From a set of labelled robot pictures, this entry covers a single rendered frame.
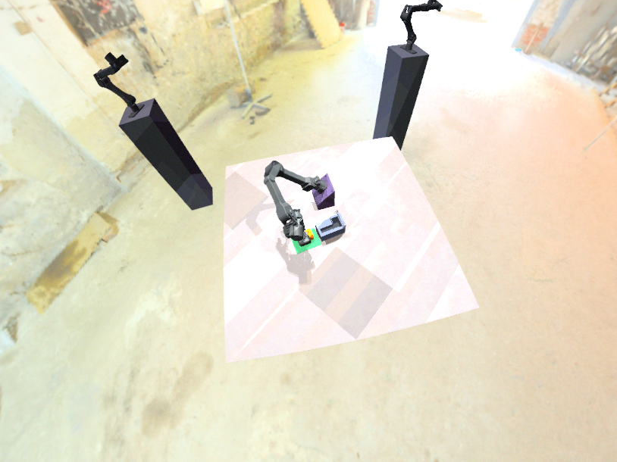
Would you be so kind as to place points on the green flat mat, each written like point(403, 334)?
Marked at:
point(326, 229)

